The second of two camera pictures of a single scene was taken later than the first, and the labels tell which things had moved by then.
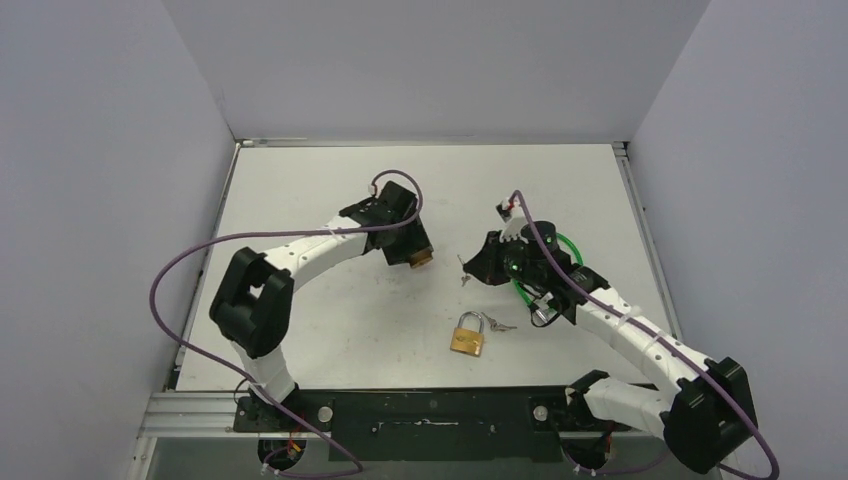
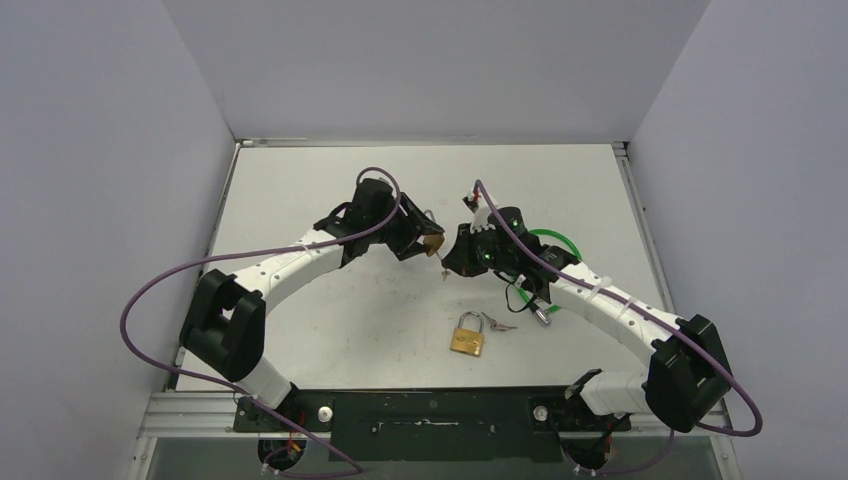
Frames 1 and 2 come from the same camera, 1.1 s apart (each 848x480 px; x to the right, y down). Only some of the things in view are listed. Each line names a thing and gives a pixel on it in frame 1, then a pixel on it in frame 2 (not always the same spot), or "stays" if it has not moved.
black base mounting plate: x=424 y=425 stays
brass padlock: x=468 y=341 stays
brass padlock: x=420 y=257 to x=432 y=241
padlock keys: x=495 y=326 stays
